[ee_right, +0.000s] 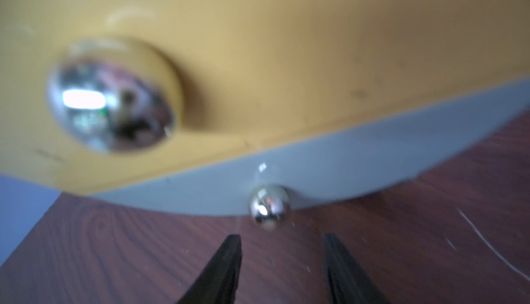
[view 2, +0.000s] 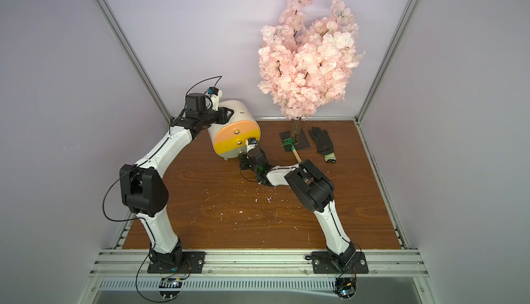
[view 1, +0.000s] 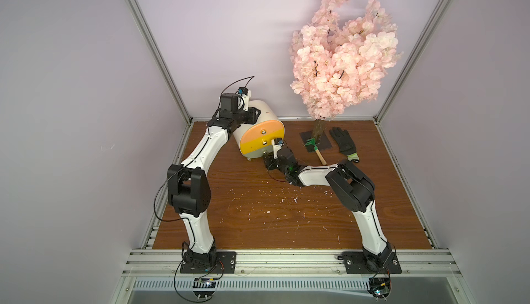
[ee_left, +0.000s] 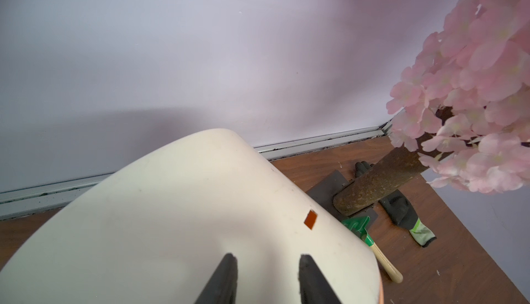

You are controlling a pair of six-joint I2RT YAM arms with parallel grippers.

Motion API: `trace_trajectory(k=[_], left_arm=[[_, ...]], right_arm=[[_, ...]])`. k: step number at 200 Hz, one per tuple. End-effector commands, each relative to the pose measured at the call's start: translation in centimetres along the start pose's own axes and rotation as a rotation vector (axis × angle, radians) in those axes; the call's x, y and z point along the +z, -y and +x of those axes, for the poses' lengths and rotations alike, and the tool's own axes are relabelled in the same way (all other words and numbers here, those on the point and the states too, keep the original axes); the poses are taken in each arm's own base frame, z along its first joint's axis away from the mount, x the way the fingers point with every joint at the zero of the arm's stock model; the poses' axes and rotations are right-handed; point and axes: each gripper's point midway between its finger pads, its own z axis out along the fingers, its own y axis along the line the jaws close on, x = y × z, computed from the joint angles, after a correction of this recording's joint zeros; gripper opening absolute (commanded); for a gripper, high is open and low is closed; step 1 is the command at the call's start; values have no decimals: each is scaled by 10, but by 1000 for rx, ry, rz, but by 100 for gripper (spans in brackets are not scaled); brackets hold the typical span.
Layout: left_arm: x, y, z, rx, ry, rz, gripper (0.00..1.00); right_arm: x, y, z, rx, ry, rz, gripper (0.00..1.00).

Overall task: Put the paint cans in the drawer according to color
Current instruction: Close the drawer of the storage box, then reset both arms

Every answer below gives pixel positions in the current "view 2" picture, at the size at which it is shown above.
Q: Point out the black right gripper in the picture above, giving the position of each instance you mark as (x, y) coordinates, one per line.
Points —
(254, 152)

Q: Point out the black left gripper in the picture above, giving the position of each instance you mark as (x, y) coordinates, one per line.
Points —
(222, 114)

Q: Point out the pale green bottom drawer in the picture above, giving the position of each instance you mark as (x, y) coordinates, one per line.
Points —
(234, 153)

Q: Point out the yellow drawer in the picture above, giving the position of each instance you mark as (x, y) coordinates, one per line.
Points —
(236, 144)

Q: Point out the cream round drawer cabinet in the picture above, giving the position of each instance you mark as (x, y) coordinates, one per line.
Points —
(240, 113)

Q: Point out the orange top drawer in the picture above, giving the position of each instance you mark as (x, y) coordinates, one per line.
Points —
(236, 131)

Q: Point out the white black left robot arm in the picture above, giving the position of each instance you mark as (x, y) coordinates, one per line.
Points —
(142, 187)

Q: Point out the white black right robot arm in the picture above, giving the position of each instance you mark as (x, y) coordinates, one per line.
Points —
(314, 190)

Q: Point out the black work glove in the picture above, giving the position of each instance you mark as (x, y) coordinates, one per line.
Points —
(323, 143)

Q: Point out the pink cherry blossom tree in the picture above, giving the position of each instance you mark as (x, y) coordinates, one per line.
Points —
(305, 67)

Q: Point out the left control board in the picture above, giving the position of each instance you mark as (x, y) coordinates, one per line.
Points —
(169, 288)

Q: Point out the control board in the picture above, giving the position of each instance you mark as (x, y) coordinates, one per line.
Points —
(345, 288)
(169, 288)

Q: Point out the right control board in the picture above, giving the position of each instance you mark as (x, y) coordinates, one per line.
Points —
(345, 288)

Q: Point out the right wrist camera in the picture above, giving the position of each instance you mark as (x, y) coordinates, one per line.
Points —
(251, 143)

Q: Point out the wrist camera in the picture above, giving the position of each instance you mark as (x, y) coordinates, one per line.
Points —
(251, 143)
(214, 94)

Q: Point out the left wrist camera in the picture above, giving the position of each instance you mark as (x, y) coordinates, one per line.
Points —
(214, 94)

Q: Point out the green wooden-handled brush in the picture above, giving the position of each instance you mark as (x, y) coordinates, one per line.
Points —
(288, 143)

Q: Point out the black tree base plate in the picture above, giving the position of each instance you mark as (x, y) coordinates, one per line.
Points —
(303, 142)

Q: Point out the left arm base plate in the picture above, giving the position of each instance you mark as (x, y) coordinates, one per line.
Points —
(187, 262)

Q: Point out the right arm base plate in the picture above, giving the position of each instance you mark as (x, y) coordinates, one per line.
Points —
(326, 263)

